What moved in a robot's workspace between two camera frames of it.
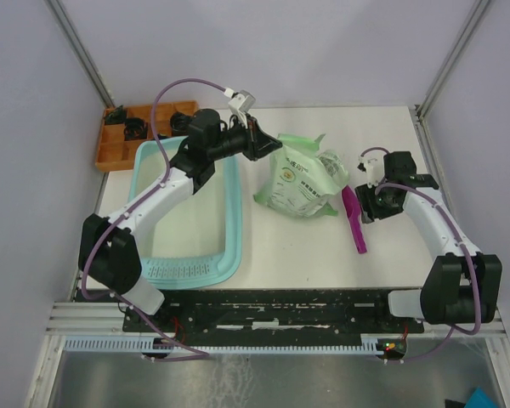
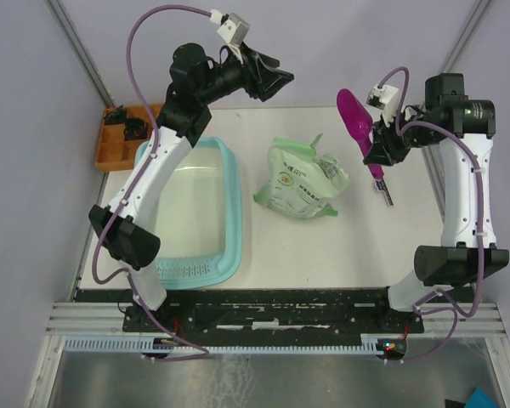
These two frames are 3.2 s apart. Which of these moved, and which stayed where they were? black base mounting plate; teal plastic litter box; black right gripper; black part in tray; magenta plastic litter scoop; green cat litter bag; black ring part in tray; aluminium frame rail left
Moved: black right gripper; magenta plastic litter scoop
Stayed: black base mounting plate; aluminium frame rail left; black ring part in tray; teal plastic litter box; black part in tray; green cat litter bag
